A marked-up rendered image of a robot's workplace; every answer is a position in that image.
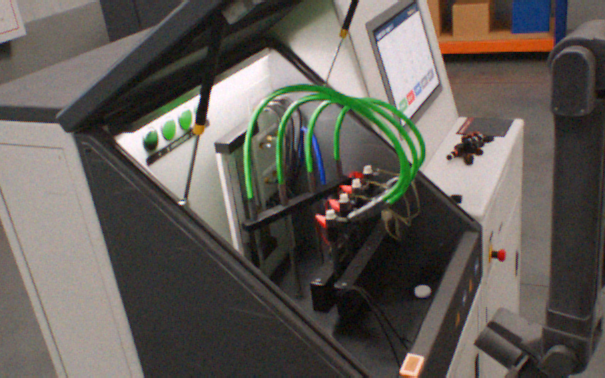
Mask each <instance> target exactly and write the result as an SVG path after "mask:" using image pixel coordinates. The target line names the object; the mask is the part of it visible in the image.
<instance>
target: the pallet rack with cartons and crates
mask: <svg viewBox="0 0 605 378"><path fill-rule="evenodd" d="M426 2H427V5H428V9H429V12H430V16H431V21H432V24H433V28H434V31H435V35H436V40H437V43H438V47H439V50H440V53H481V52H528V51H552V50H553V47H554V46H555V45H556V44H557V43H559V42H560V41H561V40H562V39H564V38H566V32H567V12H568V0H556V5H555V18H551V0H513V19H510V20H495V0H458V1H457V2H455V4H454V5H453V6H452V23H447V0H426Z"/></svg>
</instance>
